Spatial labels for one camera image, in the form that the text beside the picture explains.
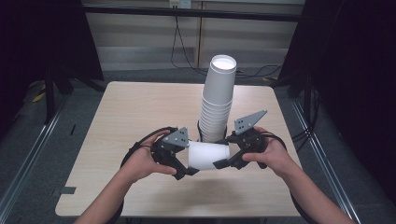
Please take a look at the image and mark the black cup holder stand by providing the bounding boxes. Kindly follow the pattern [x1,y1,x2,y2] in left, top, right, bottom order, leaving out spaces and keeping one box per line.
[196,119,229,145]

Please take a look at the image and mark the grey tape strip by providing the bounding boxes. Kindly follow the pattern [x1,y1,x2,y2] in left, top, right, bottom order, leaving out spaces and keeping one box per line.
[60,186,78,196]

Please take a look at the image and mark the white wall outlet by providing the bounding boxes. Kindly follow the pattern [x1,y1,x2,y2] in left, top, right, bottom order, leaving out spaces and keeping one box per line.
[169,0,191,9]

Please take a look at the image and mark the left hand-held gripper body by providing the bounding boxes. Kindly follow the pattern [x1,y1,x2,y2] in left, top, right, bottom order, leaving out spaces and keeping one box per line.
[150,126,191,169]

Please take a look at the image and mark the black curtain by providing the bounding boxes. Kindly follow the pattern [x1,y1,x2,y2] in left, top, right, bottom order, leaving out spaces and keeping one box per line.
[0,0,105,139]
[276,0,396,204]

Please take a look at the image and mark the black metal stand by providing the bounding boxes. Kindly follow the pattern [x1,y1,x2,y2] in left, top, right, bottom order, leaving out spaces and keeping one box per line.
[42,69,75,125]

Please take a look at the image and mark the single white paper cup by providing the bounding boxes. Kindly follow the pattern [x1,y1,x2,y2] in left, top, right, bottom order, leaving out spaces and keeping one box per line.
[187,140,232,172]

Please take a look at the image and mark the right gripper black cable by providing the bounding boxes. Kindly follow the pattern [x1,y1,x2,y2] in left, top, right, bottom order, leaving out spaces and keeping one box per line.
[261,131,319,224]

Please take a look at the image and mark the yellow floor tape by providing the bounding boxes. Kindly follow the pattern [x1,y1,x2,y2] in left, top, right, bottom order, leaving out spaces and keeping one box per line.
[32,91,47,104]

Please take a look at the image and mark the black horizontal bar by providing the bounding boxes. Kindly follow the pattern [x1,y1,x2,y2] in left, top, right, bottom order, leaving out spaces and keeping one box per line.
[81,4,303,22]

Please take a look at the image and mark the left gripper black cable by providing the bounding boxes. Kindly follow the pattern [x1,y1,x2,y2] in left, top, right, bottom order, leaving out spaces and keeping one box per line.
[120,125,179,169]

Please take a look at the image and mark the black floor cable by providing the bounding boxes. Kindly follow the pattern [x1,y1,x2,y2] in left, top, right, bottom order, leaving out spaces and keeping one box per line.
[236,63,284,79]

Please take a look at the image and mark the person's right hand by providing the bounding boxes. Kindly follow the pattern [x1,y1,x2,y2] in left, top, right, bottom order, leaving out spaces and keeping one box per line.
[241,126,297,178]

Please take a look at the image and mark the stack of white paper cups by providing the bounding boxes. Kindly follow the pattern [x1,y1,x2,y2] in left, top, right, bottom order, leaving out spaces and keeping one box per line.
[198,54,238,145]

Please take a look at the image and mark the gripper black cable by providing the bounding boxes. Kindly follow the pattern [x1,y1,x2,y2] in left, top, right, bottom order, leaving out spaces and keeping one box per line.
[261,131,319,224]
[120,125,179,169]

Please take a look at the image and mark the black hanging wall cable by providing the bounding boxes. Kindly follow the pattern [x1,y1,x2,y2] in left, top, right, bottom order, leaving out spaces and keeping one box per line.
[170,14,208,77]

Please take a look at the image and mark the person's left hand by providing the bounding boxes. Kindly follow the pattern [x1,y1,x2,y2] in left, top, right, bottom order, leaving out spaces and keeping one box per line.
[119,129,178,185]

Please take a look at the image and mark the black cable bundle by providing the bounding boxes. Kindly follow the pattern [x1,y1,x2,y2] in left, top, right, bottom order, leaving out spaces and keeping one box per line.
[291,88,322,154]

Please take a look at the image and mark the metal floor rail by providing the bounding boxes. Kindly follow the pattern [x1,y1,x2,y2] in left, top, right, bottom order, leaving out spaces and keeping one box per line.
[0,92,70,217]
[290,98,363,224]

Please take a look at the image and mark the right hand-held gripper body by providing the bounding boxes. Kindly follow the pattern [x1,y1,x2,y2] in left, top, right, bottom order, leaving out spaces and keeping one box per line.
[230,108,268,154]

